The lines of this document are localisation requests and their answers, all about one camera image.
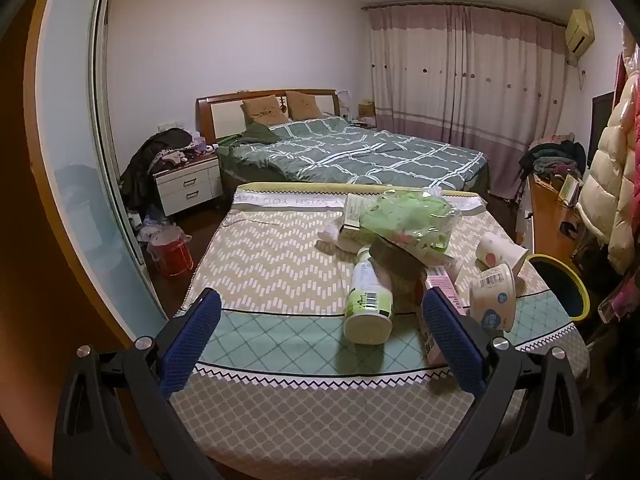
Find white green drink bottle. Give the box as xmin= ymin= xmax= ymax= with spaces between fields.
xmin=344 ymin=245 xmax=396 ymax=345

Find green plastic bag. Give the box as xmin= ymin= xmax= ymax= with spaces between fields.
xmin=360 ymin=186 xmax=463 ymax=266

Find patterned beige green tablecloth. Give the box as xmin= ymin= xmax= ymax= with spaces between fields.
xmin=182 ymin=182 xmax=591 ymax=480

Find cream down jacket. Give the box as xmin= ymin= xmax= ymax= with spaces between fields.
xmin=577 ymin=72 xmax=640 ymax=276

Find sliding wardrobe door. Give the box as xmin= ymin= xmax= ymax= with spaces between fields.
xmin=25 ymin=0 xmax=168 ymax=356

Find pink white curtain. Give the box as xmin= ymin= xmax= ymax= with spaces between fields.
xmin=369 ymin=4 xmax=571 ymax=198

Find heap of folded clothes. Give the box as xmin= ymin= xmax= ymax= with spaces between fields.
xmin=519 ymin=132 xmax=587 ymax=182

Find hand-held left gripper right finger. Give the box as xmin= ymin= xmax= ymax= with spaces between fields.
xmin=417 ymin=287 xmax=587 ymax=480

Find white paper bowl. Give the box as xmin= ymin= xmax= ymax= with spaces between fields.
xmin=470 ymin=262 xmax=517 ymax=333

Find dark green blanket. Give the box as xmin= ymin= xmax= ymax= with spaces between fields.
xmin=220 ymin=122 xmax=282 ymax=150

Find green checked quilt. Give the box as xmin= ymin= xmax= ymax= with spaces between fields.
xmin=220 ymin=117 xmax=488 ymax=187

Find pink drink carton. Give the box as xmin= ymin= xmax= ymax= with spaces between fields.
xmin=417 ymin=266 xmax=471 ymax=368

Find black television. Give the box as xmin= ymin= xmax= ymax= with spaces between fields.
xmin=587 ymin=91 xmax=615 ymax=168

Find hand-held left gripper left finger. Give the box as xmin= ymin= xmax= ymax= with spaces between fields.
xmin=52 ymin=287 xmax=226 ymax=480

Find wooden side desk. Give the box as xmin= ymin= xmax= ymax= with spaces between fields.
xmin=527 ymin=175 xmax=585 ymax=266

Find pink hanging clothes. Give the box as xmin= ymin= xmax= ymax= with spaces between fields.
xmin=597 ymin=260 xmax=640 ymax=326

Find red bin with plastic bag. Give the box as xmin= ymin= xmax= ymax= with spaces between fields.
xmin=147 ymin=225 xmax=195 ymax=278

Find pale green cardboard box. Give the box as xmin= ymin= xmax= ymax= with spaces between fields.
xmin=340 ymin=193 xmax=386 ymax=247

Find wall air conditioner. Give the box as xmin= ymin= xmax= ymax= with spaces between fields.
xmin=565 ymin=8 xmax=596 ymax=56

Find wooden bed headboard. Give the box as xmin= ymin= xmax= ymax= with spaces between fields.
xmin=196 ymin=89 xmax=342 ymax=147

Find pile of dark clothes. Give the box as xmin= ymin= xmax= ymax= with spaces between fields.
xmin=120 ymin=127 xmax=220 ymax=208

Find brown pillow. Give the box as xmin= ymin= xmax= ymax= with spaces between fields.
xmin=285 ymin=91 xmax=324 ymax=121
xmin=241 ymin=95 xmax=292 ymax=126

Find dotted paper cup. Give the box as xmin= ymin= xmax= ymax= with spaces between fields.
xmin=475 ymin=232 xmax=528 ymax=278

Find white nightstand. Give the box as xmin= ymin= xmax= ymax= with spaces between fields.
xmin=152 ymin=154 xmax=223 ymax=217

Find black yellow-rimmed trash bin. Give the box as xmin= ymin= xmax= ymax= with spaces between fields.
xmin=527 ymin=255 xmax=591 ymax=322

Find red hanging garment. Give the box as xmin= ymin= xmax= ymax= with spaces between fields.
xmin=614 ymin=25 xmax=640 ymax=111

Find white sock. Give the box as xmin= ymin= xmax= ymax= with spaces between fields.
xmin=320 ymin=224 xmax=362 ymax=257

